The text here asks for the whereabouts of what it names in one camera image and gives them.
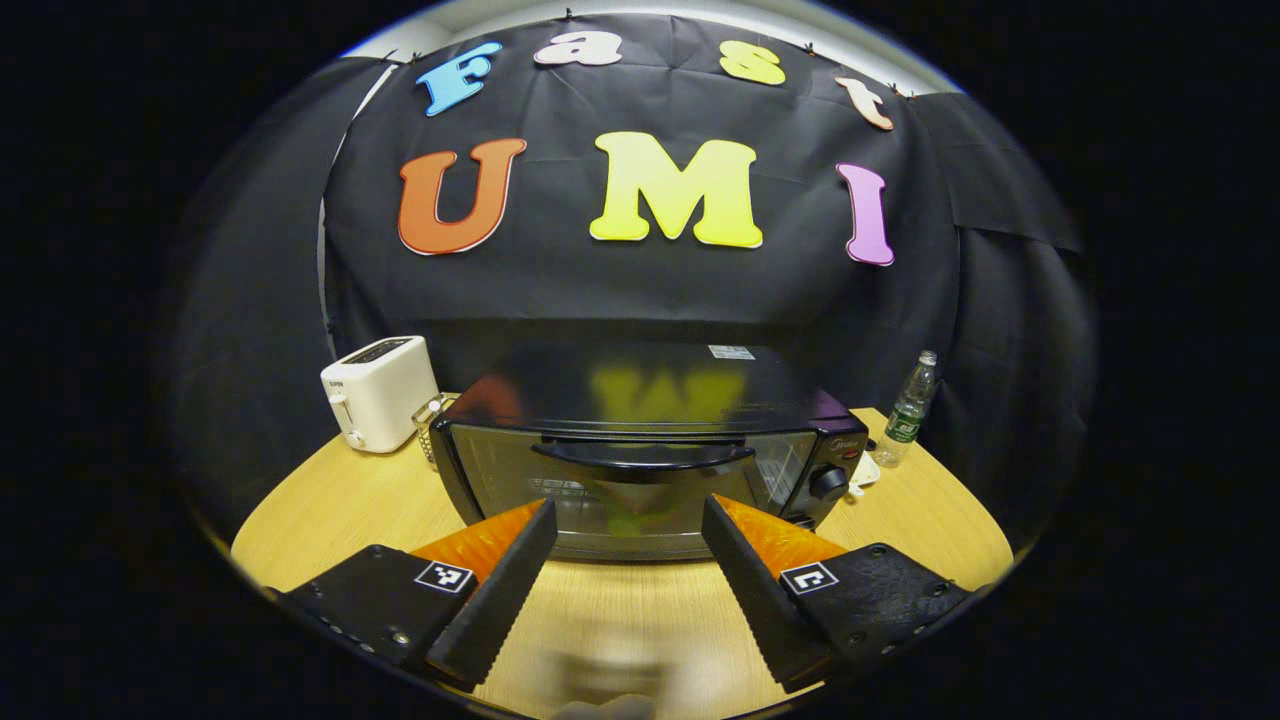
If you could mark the clear water bottle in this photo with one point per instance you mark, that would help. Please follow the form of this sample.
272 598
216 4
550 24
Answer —
908 415

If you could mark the white divided plate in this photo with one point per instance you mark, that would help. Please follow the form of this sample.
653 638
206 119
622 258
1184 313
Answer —
863 475

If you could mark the black electric oven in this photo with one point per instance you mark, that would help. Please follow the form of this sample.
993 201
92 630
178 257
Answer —
640 400

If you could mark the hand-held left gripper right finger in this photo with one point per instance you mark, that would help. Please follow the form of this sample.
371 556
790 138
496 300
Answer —
760 590

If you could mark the black backdrop cloth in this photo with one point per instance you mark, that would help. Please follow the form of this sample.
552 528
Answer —
640 290

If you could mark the white toaster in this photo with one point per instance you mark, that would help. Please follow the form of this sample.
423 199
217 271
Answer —
380 395

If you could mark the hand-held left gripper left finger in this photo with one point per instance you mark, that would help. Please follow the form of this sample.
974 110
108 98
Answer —
495 590

